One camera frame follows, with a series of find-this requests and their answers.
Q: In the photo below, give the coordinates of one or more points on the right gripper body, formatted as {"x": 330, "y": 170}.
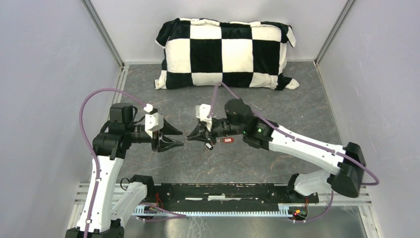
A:
{"x": 213, "y": 135}

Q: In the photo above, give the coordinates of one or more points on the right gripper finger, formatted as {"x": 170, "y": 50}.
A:
{"x": 199, "y": 137}
{"x": 199, "y": 129}

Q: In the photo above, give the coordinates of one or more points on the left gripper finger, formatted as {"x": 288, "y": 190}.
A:
{"x": 165, "y": 144}
{"x": 168, "y": 129}

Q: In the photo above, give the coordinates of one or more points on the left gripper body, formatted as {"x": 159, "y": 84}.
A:
{"x": 156, "y": 136}

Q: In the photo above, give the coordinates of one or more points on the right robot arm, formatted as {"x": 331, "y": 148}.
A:
{"x": 341, "y": 166}

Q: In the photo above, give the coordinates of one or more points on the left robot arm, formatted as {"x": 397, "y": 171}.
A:
{"x": 99, "y": 218}

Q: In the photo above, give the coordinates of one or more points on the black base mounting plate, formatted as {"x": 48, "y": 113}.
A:
{"x": 224, "y": 197}

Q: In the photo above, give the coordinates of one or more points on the black and white checkered pillow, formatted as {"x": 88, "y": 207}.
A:
{"x": 205, "y": 52}

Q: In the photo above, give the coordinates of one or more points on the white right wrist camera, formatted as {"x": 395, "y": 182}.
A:
{"x": 203, "y": 113}

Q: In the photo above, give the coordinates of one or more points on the white slotted cable duct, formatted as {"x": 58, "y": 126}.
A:
{"x": 281, "y": 211}

